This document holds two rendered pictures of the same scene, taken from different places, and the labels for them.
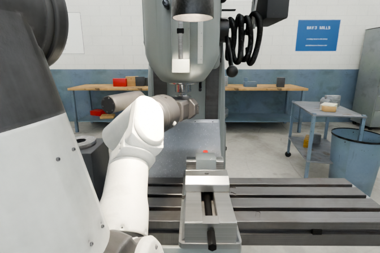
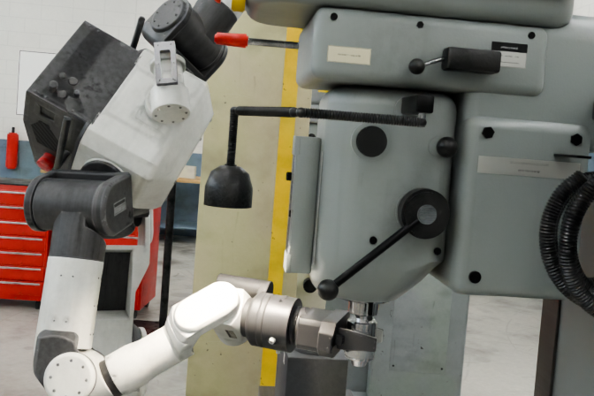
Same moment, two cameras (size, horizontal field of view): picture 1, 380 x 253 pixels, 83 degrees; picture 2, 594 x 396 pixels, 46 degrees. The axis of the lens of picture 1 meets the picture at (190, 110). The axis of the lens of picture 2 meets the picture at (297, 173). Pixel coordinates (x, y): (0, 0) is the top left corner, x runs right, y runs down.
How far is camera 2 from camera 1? 113 cm
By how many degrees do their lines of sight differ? 83
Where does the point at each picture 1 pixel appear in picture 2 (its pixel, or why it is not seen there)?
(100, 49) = not seen: outside the picture
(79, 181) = (66, 292)
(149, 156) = (173, 337)
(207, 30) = (322, 215)
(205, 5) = (208, 197)
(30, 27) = (83, 217)
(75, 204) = (57, 298)
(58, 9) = (95, 209)
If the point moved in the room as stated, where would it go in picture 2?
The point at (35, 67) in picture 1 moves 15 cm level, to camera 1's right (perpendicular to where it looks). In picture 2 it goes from (73, 235) to (50, 251)
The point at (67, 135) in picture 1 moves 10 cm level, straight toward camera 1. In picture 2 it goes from (72, 269) to (7, 272)
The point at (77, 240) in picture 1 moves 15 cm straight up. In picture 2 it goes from (49, 312) to (56, 218)
